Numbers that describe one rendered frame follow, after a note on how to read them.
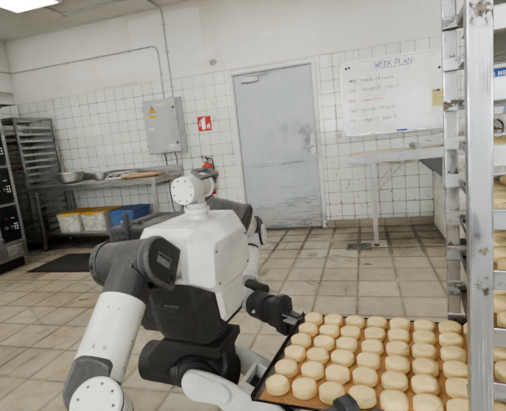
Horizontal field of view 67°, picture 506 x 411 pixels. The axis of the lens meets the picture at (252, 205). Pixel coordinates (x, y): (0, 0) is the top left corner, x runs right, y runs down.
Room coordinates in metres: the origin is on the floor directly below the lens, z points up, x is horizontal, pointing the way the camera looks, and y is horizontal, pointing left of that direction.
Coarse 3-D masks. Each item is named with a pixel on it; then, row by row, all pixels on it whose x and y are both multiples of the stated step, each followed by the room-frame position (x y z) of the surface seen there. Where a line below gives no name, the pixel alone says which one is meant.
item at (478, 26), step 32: (480, 0) 0.51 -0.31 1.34; (480, 32) 0.51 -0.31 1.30; (480, 64) 0.51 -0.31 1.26; (480, 96) 0.51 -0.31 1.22; (480, 128) 0.51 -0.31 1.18; (480, 160) 0.51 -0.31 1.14; (480, 192) 0.51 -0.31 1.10; (480, 224) 0.51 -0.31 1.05; (480, 256) 0.51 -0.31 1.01; (480, 288) 0.51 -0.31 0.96; (480, 320) 0.51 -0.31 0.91; (480, 352) 0.51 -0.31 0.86; (480, 384) 0.51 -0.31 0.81
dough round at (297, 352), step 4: (296, 344) 0.87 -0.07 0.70; (288, 348) 0.85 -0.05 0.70; (292, 348) 0.85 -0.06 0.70; (296, 348) 0.85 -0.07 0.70; (300, 348) 0.85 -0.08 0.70; (304, 348) 0.84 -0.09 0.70; (284, 352) 0.85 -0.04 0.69; (288, 352) 0.83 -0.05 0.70; (292, 352) 0.83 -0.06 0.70; (296, 352) 0.83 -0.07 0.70; (300, 352) 0.83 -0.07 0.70; (304, 352) 0.83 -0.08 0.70; (288, 356) 0.83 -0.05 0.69; (292, 356) 0.82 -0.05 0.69; (296, 356) 0.82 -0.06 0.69; (300, 356) 0.82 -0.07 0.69; (304, 356) 0.83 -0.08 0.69; (296, 360) 0.82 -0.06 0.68; (300, 360) 0.82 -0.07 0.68
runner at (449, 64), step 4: (456, 56) 0.91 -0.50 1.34; (460, 56) 0.91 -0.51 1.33; (444, 60) 0.92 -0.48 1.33; (448, 60) 0.92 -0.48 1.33; (452, 60) 0.92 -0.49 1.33; (456, 60) 0.91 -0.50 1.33; (504, 60) 0.85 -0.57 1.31; (444, 64) 0.92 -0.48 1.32; (448, 64) 0.92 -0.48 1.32; (452, 64) 0.92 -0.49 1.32; (456, 64) 0.91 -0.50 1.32; (444, 68) 0.92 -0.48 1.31; (448, 68) 0.92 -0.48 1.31; (452, 68) 0.89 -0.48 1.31; (456, 68) 0.89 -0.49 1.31; (460, 68) 0.90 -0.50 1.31; (444, 72) 0.92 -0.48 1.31
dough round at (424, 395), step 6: (414, 396) 0.63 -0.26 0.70; (420, 396) 0.63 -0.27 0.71; (426, 396) 0.63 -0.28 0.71; (432, 396) 0.63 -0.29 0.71; (414, 402) 0.62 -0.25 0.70; (420, 402) 0.61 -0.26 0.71; (426, 402) 0.61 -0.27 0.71; (432, 402) 0.61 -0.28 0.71; (438, 402) 0.61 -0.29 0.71; (414, 408) 0.62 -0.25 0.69; (420, 408) 0.60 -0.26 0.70; (426, 408) 0.60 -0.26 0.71; (432, 408) 0.60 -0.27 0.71; (438, 408) 0.60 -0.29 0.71
